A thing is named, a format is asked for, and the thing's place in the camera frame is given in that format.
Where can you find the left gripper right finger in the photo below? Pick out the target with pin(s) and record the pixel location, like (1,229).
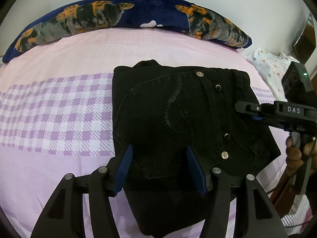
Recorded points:
(200,172)

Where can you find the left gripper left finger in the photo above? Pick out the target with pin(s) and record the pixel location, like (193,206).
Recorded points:
(117,169)

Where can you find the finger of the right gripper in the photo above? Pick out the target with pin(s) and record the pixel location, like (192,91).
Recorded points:
(257,118)
(247,107)

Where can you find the black pants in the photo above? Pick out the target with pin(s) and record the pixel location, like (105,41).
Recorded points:
(160,111)

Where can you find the person right hand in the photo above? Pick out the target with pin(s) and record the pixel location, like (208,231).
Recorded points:
(294,155)

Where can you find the white dotted fabric cover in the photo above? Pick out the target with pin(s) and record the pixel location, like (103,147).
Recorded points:
(272,69)

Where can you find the pink purple bed sheet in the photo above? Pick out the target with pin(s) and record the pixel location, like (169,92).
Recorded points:
(56,107)

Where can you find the navy cat print blanket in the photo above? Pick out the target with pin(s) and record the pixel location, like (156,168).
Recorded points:
(91,15)

